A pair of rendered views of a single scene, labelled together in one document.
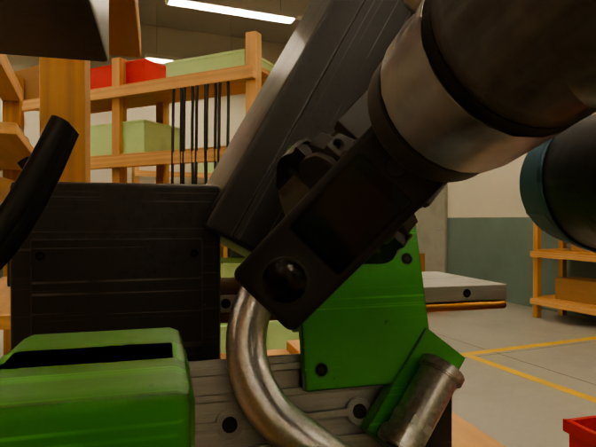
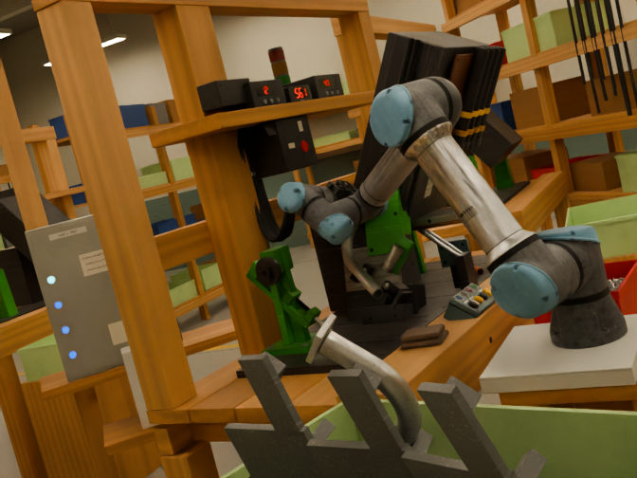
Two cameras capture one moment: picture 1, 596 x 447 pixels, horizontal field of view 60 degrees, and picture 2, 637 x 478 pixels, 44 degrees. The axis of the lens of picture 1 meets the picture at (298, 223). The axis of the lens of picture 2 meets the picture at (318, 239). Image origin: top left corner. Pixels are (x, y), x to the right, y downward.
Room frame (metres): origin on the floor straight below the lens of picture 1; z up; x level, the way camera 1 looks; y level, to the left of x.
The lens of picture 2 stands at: (-1.12, -1.57, 1.39)
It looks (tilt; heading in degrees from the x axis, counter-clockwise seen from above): 6 degrees down; 49
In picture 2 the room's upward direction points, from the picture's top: 14 degrees counter-clockwise
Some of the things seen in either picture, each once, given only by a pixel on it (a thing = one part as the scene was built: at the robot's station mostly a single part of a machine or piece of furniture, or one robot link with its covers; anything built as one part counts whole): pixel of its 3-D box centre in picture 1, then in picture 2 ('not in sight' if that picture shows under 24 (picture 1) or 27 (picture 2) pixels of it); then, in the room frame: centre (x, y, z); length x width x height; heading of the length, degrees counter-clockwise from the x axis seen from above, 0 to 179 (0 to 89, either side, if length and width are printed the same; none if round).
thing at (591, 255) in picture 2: not in sight; (570, 258); (0.27, -0.71, 1.06); 0.13 x 0.12 x 0.14; 179
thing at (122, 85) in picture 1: (135, 222); (573, 117); (3.70, 1.17, 1.19); 2.30 x 0.55 x 2.39; 63
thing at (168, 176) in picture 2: not in sight; (161, 214); (3.03, 5.44, 1.14); 2.45 x 0.55 x 2.28; 23
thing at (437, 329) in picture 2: not in sight; (424, 336); (0.19, -0.34, 0.91); 0.10 x 0.08 x 0.03; 116
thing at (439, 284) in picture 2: not in sight; (402, 303); (0.54, 0.03, 0.89); 1.10 x 0.42 x 0.02; 15
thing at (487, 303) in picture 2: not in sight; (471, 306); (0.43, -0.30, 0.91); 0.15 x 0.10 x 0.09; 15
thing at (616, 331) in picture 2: not in sight; (583, 312); (0.28, -0.71, 0.94); 0.15 x 0.15 x 0.10
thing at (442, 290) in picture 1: (330, 294); (426, 220); (0.64, -0.04, 1.11); 0.39 x 0.16 x 0.03; 105
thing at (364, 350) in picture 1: (346, 258); (388, 213); (0.48, -0.04, 1.17); 0.13 x 0.12 x 0.20; 15
